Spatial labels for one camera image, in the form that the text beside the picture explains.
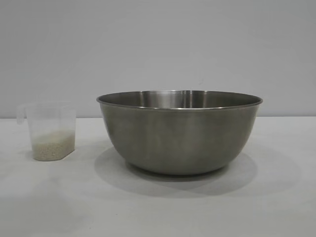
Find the white rice grains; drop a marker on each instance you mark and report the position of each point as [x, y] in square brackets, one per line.
[54, 148]

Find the clear plastic measuring cup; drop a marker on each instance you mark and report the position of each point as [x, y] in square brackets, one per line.
[49, 116]

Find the stainless steel mixing bowl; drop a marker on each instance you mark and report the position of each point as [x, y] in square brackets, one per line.
[177, 138]

